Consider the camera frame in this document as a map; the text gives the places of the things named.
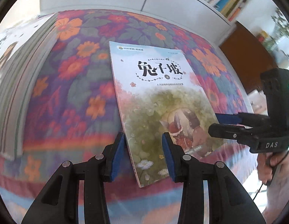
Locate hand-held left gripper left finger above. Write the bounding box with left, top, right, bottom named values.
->
left=21, top=133, right=125, bottom=224

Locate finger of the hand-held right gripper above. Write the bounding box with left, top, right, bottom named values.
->
left=208, top=124, right=259, bottom=143
left=216, top=112, right=266, bottom=127

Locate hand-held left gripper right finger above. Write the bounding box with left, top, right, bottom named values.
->
left=161, top=133, right=267, bottom=224

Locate forest rabbit cover book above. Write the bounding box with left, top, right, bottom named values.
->
left=109, top=41, right=227, bottom=189

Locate person's right forearm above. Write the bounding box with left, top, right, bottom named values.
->
left=261, top=175, right=289, bottom=220

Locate row of colourful shelf books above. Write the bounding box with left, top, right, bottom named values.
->
left=170, top=0, right=247, bottom=22

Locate person's right hand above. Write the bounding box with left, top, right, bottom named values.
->
left=257, top=152, right=289, bottom=186

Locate brown wooden cabinet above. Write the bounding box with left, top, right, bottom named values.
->
left=219, top=21, right=279, bottom=91

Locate red and yellow box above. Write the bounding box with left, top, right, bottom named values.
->
left=256, top=29, right=275, bottom=46

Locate green plant in glass vase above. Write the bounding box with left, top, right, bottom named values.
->
left=269, top=8, right=289, bottom=40

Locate floral printed cloth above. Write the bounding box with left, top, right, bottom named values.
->
left=0, top=9, right=259, bottom=224

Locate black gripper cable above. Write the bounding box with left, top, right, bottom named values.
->
left=253, top=142, right=289, bottom=201

